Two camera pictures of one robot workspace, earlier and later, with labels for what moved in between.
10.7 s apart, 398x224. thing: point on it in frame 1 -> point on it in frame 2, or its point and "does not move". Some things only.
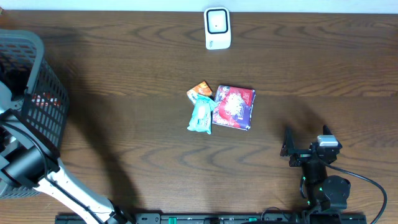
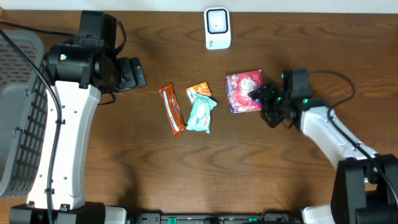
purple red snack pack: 233,107 -> 239,85
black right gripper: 304,156 -> 274,103
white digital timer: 217,28 does not move
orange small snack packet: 203,89 does not move
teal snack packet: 201,116 does not move
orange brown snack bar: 45,99 -> 175,114
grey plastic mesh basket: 38,94 does not move
